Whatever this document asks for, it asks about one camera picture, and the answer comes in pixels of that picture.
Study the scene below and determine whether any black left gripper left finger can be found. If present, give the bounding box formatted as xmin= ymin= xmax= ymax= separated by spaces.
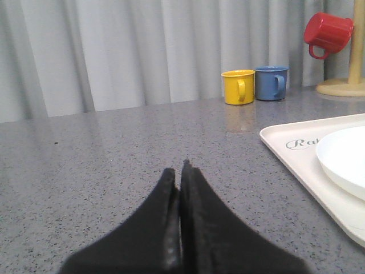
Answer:
xmin=59 ymin=168 xmax=181 ymax=273

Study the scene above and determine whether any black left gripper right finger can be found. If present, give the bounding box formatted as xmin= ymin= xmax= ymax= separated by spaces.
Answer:
xmin=180 ymin=160 xmax=310 ymax=273

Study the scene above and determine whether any white round plate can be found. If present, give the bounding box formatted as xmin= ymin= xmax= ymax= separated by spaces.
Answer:
xmin=316 ymin=126 xmax=364 ymax=200

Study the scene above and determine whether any cream rabbit serving tray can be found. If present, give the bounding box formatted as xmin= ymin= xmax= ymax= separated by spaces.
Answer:
xmin=259 ymin=114 xmax=364 ymax=245

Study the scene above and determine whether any yellow enamel mug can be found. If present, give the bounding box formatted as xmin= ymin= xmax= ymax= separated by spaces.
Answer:
xmin=221 ymin=69 xmax=256 ymax=106

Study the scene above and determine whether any blue enamel mug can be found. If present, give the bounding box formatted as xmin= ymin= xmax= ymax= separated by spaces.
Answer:
xmin=255 ymin=66 xmax=289 ymax=101

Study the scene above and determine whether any grey pleated curtain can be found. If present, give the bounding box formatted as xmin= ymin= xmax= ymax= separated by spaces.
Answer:
xmin=1 ymin=1 xmax=354 ymax=122

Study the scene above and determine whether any wooden mug tree stand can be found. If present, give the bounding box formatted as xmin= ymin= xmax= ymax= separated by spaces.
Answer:
xmin=316 ymin=1 xmax=364 ymax=97

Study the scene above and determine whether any red enamel mug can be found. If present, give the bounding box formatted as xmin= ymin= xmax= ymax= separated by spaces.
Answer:
xmin=303 ymin=12 xmax=354 ymax=59

